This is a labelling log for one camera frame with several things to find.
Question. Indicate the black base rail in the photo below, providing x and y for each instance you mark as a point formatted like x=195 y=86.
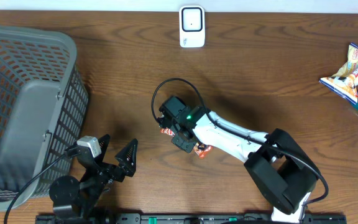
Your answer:
x=135 y=218

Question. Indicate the white barcode scanner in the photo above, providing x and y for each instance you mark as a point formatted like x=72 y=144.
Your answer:
x=192 y=26

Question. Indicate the yellow snack bag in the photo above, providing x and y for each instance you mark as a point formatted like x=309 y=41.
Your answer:
x=345 y=82

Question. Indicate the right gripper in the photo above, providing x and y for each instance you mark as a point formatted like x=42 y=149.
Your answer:
x=186 y=147

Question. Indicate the red snack bar wrapper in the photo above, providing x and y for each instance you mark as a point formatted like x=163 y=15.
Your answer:
x=200 y=149

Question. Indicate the grey plastic shopping basket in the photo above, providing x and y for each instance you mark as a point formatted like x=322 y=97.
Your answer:
x=43 y=103

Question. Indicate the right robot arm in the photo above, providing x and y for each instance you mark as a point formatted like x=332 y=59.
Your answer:
x=281 y=170

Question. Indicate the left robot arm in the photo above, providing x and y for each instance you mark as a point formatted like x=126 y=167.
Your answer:
x=74 y=201

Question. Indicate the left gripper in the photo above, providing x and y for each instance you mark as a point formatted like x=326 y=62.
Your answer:
x=118 y=175

